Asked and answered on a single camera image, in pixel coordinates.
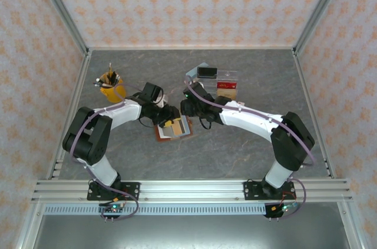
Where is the brown leather card holder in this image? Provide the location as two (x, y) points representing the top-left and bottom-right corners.
(154, 115), (194, 143)

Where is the blue glossy credit card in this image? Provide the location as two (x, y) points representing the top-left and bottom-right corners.
(180, 117), (191, 135)

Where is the black card box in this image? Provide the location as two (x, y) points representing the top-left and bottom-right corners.
(197, 67), (218, 79)

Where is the light blue block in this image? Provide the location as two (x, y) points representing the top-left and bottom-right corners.
(187, 62), (210, 78)

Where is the clear acrylic organizer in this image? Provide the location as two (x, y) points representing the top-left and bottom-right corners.
(196, 68), (239, 101)

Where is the yellow pen cup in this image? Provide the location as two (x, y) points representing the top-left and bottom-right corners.
(99, 72), (127, 104)

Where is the aluminium front beam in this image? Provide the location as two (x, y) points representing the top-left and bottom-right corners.
(31, 180), (353, 202)

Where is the green lit controller board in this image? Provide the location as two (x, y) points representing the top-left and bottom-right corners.
(103, 204), (124, 213)
(272, 201), (297, 213)

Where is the grey metal shelf panel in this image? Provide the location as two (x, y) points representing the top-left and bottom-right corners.
(32, 215), (351, 249)

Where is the white left camera bracket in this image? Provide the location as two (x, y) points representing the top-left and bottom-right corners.
(157, 92), (170, 108)

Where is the aluminium back rail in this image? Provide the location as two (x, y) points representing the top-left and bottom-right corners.
(88, 45), (295, 51)

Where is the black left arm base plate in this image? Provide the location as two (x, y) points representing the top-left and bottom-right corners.
(87, 182), (141, 201)

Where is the aluminium side rail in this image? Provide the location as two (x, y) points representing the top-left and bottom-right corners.
(292, 48), (336, 180)
(46, 50), (92, 181)

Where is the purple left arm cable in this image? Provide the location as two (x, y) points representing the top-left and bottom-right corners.
(70, 82), (140, 223)

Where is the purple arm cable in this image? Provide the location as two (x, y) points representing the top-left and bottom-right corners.
(70, 82), (140, 223)
(184, 74), (318, 221)

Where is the perforated metal cable tray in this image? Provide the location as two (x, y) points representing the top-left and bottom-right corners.
(44, 204), (339, 216)

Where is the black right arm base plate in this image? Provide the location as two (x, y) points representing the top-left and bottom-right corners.
(243, 180), (295, 201)

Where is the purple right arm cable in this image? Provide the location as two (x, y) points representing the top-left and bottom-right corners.
(184, 74), (318, 221)

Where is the aluminium corner post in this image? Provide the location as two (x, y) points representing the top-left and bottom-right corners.
(31, 0), (91, 55)
(293, 0), (351, 54)

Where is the aluminium frame leg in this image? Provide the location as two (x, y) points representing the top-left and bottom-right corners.
(337, 201), (365, 249)
(16, 201), (45, 249)

